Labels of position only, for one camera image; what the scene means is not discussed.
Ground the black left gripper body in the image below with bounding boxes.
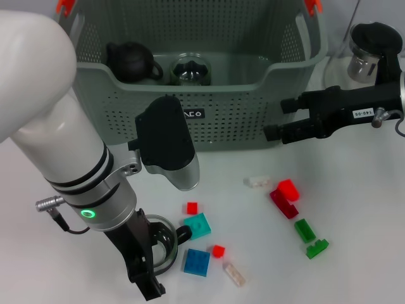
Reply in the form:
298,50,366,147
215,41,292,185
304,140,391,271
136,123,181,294
104,208,155,283

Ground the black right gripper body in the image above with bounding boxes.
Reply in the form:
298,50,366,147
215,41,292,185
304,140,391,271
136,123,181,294
300,82,405,140

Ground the glass teacup with black sleeve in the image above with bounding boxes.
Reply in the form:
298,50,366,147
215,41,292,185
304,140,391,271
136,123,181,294
147,214,193,276
169,52,212,86

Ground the bright red brick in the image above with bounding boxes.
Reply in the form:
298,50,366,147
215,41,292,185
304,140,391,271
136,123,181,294
277,179,301,202

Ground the small white brick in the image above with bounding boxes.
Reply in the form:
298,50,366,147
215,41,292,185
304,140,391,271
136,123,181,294
243,174,273,191

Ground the green stepped brick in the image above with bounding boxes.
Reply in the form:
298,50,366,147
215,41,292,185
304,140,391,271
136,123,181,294
305,239,330,260

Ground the grey-green perforated storage bin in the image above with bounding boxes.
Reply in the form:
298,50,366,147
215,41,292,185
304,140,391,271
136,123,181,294
49,0,328,152

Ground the blue four-stud brick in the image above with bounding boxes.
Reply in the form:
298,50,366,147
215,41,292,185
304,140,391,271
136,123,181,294
183,248,211,278

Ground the teal square brick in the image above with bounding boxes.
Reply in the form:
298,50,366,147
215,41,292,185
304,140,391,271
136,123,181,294
184,212,212,241

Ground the dark red translucent brick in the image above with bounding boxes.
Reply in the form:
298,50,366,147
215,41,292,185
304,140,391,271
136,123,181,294
270,189,300,219

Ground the long clear white brick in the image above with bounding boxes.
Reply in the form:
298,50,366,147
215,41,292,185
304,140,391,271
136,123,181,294
223,262,247,288

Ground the green rectangular brick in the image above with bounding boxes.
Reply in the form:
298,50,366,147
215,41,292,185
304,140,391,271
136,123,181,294
294,218,318,244

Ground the dark clay teapot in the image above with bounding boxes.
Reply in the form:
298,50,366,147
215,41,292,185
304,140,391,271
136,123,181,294
106,40,165,84

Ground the right arm cable with connector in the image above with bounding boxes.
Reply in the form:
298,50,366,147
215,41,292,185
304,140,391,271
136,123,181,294
371,106,405,137

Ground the arm cable with connector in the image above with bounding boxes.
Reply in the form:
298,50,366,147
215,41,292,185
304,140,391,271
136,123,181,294
371,106,405,137
35,195,91,235

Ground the glass pitcher with black handle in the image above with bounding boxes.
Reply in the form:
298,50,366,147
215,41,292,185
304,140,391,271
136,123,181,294
325,21,404,92

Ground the left arm cable with connector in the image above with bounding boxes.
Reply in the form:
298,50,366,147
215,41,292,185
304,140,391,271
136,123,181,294
35,195,91,235

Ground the orange bin handle clip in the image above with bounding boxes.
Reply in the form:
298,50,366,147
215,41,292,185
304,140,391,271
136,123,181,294
304,0,323,16
56,0,76,16

